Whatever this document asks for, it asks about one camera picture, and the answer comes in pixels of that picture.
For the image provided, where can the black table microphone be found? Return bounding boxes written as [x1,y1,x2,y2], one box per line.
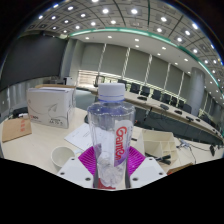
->
[209,144,217,157]

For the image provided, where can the clear plastic water bottle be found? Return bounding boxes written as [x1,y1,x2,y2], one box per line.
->
[86,82,137,189]

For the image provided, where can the printed white paper sheet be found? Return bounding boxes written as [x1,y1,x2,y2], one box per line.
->
[63,122,96,152]

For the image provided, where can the black power adapter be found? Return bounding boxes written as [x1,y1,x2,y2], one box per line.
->
[11,106,29,118]

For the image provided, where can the white copy paper carton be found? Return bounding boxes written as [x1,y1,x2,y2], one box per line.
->
[25,85,77,130]

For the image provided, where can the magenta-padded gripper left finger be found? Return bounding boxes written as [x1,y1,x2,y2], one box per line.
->
[56,145,98,190]

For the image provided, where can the round ceiling lights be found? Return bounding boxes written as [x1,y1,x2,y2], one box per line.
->
[26,0,224,94]

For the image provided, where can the brown paper envelope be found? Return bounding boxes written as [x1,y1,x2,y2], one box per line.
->
[1,117,33,144]

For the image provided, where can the black marker pen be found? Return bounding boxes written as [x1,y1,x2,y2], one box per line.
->
[144,152,173,166]

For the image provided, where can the white ceramic mug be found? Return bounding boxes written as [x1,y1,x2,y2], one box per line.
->
[50,145,76,173]

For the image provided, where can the white compartment organizer box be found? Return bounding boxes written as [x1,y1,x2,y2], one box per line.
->
[137,128,179,166]

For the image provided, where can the long curved conference desk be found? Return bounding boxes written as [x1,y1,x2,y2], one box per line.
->
[76,84,224,146]

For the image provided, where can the thin dark cable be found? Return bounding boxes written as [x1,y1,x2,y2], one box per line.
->
[178,138,211,164]

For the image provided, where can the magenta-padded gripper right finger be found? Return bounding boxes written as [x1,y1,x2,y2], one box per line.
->
[126,145,168,190]

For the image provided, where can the black office chairs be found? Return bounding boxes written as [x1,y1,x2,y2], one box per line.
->
[116,78,224,134]

